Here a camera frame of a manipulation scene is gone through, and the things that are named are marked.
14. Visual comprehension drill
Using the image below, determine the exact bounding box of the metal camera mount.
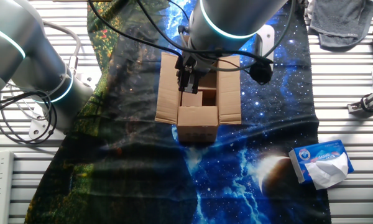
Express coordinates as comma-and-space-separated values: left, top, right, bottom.
347, 91, 373, 114

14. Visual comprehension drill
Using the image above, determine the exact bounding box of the thick grey cable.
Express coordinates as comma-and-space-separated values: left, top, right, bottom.
43, 20, 81, 74

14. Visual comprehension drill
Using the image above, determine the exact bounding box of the black looped cable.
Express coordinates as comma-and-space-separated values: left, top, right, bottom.
0, 90, 58, 146

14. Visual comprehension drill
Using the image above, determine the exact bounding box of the blue galaxy print cloth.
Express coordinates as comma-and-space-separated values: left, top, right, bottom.
160, 0, 332, 224

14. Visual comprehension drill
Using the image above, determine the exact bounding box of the blue tissue pack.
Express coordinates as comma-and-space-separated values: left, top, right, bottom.
288, 139, 354, 190

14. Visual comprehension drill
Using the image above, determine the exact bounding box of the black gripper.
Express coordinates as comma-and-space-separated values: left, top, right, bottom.
175, 51, 218, 95

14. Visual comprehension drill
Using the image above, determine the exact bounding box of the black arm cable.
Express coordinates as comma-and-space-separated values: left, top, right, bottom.
87, 0, 184, 60
136, 0, 274, 65

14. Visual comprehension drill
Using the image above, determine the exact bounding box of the grey towel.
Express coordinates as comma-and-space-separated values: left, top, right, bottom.
309, 0, 373, 53

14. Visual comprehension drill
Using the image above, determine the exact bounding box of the dark forest print cloth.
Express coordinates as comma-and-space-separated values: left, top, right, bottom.
24, 0, 200, 224

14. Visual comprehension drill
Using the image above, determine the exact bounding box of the white power strip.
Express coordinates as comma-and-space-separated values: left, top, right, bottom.
0, 151, 15, 224

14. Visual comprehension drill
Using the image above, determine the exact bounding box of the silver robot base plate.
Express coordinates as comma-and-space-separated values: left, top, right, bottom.
29, 73, 94, 141

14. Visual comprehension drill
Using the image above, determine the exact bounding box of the brown cardboard box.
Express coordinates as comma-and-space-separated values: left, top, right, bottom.
154, 52, 242, 144

